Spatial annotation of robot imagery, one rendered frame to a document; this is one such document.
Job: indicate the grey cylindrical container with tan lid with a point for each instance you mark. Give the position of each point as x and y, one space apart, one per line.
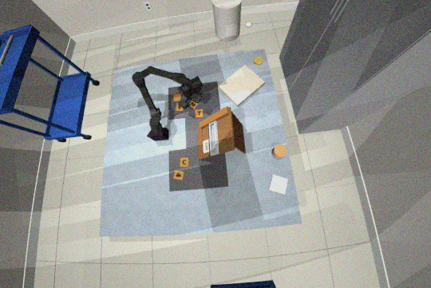
279 151

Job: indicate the brown board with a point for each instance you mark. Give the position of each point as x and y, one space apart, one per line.
224 133

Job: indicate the beige rectangular block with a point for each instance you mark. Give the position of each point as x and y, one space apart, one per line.
241 85

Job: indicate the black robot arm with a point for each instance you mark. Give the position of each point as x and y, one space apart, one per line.
155 113

